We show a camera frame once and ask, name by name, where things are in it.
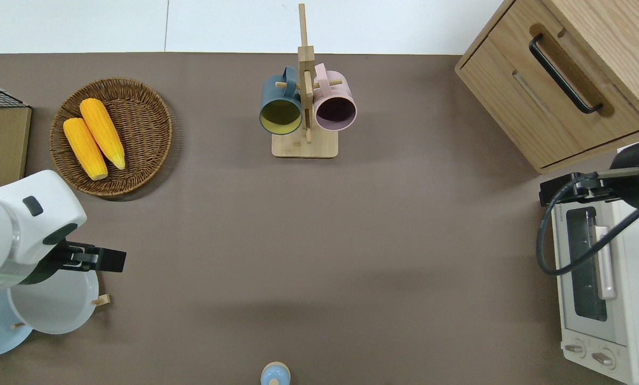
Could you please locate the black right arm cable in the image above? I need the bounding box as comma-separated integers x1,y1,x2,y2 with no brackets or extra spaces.
536,174,639,296

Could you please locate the wooden mug tree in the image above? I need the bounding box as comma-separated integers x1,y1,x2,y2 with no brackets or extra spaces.
272,3,339,159

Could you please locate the wooden drawer cabinet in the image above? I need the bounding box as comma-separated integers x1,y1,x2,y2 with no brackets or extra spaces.
455,0,639,174

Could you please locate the brown table mat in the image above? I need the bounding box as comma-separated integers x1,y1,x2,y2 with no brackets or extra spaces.
0,52,639,385

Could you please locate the wooden plate rack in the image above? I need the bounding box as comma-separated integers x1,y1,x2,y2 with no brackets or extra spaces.
10,293,111,330

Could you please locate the gray plate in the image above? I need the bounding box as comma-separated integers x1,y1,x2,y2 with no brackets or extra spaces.
7,270,99,335

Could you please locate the dark blue mug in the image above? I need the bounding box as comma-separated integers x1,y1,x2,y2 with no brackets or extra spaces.
259,66,303,135

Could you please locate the pink mug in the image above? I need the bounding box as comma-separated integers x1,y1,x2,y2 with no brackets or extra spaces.
313,63,358,132

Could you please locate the black cabinet handle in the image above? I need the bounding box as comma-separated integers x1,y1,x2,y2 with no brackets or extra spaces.
529,34,603,114

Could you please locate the white toaster oven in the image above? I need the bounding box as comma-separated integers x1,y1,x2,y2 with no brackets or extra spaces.
550,142,639,385

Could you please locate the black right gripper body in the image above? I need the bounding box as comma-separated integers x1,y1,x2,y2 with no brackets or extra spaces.
538,140,639,210

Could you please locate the brown wicker basket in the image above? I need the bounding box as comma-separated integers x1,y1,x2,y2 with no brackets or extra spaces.
49,78,173,197

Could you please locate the yellow corn cob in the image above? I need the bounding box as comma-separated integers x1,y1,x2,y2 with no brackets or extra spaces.
63,118,109,181
80,98,126,171

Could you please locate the small blue wooden bell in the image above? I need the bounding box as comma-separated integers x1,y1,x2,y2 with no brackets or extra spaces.
260,362,291,385

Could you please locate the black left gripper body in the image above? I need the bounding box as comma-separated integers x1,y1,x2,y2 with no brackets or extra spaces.
26,240,128,286

